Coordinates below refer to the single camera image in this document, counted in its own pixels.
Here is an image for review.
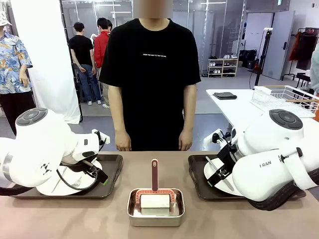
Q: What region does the person's left hand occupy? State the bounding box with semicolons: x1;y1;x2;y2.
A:
178;129;194;151

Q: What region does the black light stand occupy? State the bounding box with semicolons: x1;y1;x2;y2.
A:
253;28;274;89

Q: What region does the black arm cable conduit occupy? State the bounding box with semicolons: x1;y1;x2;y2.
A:
248;180;308;212
0;185;34;197

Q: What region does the orange hanging garment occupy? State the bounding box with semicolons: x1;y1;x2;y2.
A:
288;31;303;62

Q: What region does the black hanging garment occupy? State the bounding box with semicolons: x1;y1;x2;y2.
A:
296;31;319;71

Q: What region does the person's right forearm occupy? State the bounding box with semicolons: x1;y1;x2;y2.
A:
109;106;126;134

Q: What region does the white wire dish rack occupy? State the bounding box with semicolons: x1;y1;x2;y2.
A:
250;85;319;119

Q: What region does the person in floral shirt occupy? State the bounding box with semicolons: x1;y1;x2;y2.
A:
0;11;37;136

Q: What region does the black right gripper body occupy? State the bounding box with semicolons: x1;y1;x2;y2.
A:
216;143;238;170

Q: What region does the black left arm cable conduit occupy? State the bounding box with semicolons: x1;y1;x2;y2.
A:
0;185;34;197

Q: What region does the person in printed black t-shirt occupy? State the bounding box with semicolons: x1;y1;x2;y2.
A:
99;0;201;152

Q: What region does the wooden shoe rack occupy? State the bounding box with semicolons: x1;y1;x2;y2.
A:
207;57;239;78

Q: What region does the black bag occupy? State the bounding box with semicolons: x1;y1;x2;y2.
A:
238;49;258;69

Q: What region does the man in red top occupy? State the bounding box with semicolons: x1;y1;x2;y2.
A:
93;17;112;109

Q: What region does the silver table knife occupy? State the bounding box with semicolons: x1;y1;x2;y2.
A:
205;156;235;192
51;166;68;193

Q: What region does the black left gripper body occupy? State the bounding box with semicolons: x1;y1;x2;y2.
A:
60;161;100;175

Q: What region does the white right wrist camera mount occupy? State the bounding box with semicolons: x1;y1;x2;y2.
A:
203;128;231;150

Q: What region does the white backdrop curtain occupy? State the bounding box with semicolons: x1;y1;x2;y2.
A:
9;0;82;125

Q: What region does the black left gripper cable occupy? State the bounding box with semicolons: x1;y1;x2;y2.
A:
56;169;101;191

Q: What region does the grey door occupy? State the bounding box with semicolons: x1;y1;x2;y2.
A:
261;11;295;80

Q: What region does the salmon handled lint roller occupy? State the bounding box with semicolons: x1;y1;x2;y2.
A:
135;158;176;215

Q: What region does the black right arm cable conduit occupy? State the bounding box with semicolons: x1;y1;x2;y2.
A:
248;180;308;212

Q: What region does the man in black shirt, jeans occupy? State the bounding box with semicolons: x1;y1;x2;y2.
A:
69;21;103;106

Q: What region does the rectangular steel tray container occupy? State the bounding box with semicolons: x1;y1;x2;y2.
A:
127;188;185;227

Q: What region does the white side table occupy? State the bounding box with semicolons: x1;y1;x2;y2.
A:
205;88;319;140

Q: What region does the white round plate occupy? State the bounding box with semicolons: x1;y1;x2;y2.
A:
36;160;103;197
203;156;250;193

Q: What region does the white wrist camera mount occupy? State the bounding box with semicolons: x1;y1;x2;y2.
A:
203;128;231;150
91;128;110;151

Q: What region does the black chair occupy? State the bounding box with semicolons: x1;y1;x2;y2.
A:
295;72;312;88

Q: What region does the person's right hand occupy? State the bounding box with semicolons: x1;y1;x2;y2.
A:
115;131;132;152

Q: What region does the brown serving tray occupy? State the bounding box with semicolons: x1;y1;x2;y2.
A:
9;154;124;200
188;154;307;202

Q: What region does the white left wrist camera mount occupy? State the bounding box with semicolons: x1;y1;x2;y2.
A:
91;128;110;151

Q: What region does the person's left forearm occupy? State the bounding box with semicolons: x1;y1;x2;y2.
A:
180;103;197;132

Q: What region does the person in grey-blue shirt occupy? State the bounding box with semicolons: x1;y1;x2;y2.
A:
310;42;319;94

